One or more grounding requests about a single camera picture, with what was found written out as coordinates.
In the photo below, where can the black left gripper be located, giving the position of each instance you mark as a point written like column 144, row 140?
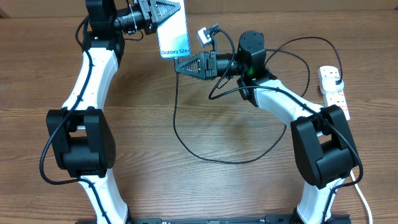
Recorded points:
column 149, row 9

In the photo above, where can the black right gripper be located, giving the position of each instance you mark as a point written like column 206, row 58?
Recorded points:
column 211, row 57

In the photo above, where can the blue screen smartphone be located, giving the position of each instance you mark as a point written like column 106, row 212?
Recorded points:
column 173, row 35

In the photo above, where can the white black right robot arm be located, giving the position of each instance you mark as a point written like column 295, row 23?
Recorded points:
column 324, row 149

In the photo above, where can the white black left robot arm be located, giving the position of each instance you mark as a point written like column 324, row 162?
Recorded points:
column 81, row 148

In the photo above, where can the white plug adapter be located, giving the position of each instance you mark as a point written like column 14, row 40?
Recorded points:
column 329, row 85

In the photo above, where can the white power strip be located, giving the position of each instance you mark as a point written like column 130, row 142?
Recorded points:
column 334, row 98

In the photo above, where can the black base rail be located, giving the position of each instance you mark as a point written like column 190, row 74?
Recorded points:
column 217, row 220

